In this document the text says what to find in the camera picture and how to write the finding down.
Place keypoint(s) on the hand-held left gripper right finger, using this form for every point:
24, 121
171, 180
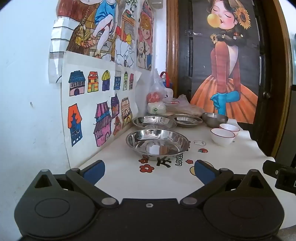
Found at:
204, 172

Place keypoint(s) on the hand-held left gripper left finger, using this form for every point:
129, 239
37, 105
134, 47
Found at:
94, 172

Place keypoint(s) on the white bowl red rim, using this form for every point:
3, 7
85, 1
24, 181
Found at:
230, 127
222, 137

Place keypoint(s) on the steel bowl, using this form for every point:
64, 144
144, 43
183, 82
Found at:
214, 120

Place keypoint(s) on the large steel plate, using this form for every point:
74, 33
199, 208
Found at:
158, 144

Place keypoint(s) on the colourful house drawing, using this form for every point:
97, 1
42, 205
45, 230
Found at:
92, 104

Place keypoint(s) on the bag of flatbreads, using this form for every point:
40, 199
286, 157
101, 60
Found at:
182, 105

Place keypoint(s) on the metal door latch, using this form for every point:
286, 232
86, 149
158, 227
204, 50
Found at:
267, 95

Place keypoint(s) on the white bottle blue cap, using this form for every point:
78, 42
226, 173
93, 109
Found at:
170, 89

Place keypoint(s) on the red tomato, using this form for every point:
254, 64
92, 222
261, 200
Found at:
153, 97

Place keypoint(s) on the clear plastic bag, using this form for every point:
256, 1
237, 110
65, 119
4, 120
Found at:
157, 84

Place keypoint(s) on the orange dress girl poster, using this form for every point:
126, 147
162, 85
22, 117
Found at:
226, 69

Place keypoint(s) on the dark door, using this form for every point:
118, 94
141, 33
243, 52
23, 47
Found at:
185, 58

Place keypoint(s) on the colourful girl drawing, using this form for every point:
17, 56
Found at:
97, 27

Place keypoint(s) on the wooden door frame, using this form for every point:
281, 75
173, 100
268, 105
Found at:
172, 46

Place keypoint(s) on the white wall fixture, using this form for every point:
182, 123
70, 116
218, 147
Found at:
155, 3

